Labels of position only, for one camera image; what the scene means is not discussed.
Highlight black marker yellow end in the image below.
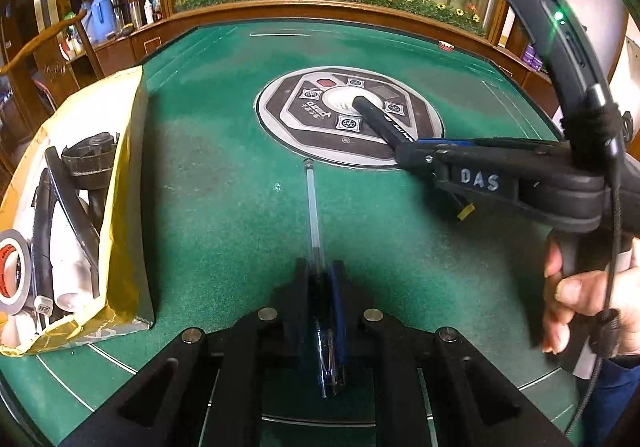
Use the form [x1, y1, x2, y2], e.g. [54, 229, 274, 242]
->
[350, 96, 473, 223]

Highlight black tape roll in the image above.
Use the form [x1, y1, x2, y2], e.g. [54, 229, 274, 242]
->
[0, 229, 32, 315]

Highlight person's blue jeans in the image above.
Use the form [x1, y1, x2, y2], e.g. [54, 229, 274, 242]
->
[585, 357, 640, 433]

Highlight person's right hand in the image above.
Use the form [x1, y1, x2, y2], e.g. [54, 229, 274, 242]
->
[541, 232, 640, 355]

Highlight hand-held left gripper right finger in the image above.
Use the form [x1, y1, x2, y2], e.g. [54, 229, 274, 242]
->
[327, 259, 576, 447]

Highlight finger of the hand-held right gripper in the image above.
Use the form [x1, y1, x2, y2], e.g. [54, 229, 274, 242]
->
[394, 146, 453, 185]
[412, 137, 571, 153]

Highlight clear gel pen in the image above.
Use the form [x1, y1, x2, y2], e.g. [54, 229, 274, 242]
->
[301, 157, 347, 400]

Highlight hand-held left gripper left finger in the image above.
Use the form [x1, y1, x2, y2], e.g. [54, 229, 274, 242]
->
[60, 257, 321, 447]

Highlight black marker white end label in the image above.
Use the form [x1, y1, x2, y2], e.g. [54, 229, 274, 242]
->
[31, 170, 55, 318]

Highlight black thermos jug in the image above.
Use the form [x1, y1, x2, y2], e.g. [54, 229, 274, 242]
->
[107, 0, 128, 28]

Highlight blue thermos jug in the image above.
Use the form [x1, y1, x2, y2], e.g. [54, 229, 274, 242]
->
[90, 0, 115, 44]

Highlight round table control panel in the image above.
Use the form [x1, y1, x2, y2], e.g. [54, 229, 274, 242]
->
[255, 66, 445, 171]

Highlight black braided cable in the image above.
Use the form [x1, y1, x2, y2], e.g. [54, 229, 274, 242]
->
[565, 84, 628, 435]

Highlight white plastic bottle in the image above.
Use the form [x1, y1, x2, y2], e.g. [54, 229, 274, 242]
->
[52, 212, 101, 314]

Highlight wooden chair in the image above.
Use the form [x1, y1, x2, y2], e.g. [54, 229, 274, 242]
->
[0, 10, 108, 100]

